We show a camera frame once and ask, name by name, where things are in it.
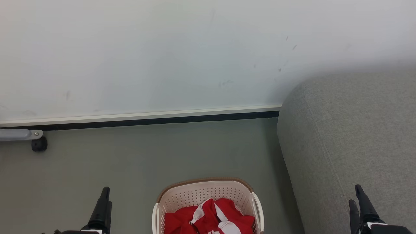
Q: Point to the white and black baseboard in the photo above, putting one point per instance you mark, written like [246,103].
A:
[139,118]

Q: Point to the grey fabric sofa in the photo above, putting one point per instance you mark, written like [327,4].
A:
[351,136]

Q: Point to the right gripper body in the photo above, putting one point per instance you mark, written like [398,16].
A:
[386,230]

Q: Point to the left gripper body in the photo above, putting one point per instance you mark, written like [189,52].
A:
[84,232]

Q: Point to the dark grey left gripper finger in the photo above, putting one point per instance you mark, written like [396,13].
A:
[100,211]
[108,221]

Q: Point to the white perforated plastic laundry basket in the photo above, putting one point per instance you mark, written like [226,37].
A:
[195,193]

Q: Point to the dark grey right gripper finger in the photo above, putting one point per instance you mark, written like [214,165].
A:
[355,217]
[368,211]

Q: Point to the plain red garment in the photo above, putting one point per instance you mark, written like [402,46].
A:
[177,221]

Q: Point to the red Bulls basketball jersey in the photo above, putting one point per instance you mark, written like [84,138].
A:
[227,213]

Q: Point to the grey metal furniture leg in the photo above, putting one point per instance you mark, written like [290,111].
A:
[16,134]

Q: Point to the black caster wheel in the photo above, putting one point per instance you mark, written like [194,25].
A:
[39,145]

